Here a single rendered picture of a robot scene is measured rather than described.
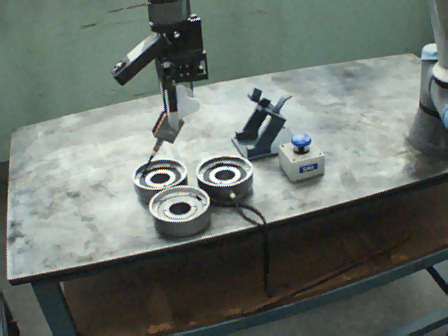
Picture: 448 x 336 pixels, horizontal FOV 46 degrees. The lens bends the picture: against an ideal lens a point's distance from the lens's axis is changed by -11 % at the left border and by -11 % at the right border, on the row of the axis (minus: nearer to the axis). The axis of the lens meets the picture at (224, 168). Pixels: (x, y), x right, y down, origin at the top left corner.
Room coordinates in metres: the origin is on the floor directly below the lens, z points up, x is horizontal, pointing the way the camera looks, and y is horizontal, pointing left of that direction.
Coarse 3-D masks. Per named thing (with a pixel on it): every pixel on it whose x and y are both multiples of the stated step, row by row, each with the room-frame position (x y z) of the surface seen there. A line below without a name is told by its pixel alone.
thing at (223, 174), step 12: (216, 156) 0.97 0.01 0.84; (228, 156) 0.97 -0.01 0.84; (204, 168) 0.95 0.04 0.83; (228, 168) 0.95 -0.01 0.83; (252, 168) 0.92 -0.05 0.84; (216, 180) 0.91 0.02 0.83; (228, 180) 0.94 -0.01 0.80; (252, 180) 0.91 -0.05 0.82; (216, 192) 0.88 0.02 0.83; (228, 192) 0.87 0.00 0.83; (240, 192) 0.88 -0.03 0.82
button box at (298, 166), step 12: (288, 144) 0.99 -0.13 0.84; (312, 144) 0.98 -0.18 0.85; (288, 156) 0.95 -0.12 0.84; (300, 156) 0.94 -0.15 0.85; (312, 156) 0.94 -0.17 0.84; (288, 168) 0.94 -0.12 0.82; (300, 168) 0.93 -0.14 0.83; (312, 168) 0.93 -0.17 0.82; (324, 168) 0.94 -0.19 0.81; (300, 180) 0.93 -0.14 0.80
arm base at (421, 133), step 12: (420, 108) 1.04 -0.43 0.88; (420, 120) 1.02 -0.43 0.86; (432, 120) 1.00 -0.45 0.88; (420, 132) 1.01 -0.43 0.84; (432, 132) 0.99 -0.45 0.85; (444, 132) 0.98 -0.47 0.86; (420, 144) 1.00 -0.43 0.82; (432, 144) 0.98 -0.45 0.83; (444, 144) 0.97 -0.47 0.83; (444, 156) 0.96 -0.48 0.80
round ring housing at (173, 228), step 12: (168, 192) 0.88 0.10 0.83; (180, 192) 0.88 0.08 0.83; (192, 192) 0.87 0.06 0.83; (204, 192) 0.86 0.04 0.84; (156, 204) 0.85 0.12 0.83; (168, 204) 0.84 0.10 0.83; (180, 204) 0.85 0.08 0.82; (192, 204) 0.84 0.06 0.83; (204, 204) 0.84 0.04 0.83; (156, 216) 0.80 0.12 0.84; (168, 216) 0.81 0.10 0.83; (180, 216) 0.81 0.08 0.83; (204, 216) 0.80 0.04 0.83; (168, 228) 0.78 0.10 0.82; (180, 228) 0.78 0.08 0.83; (192, 228) 0.78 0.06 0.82
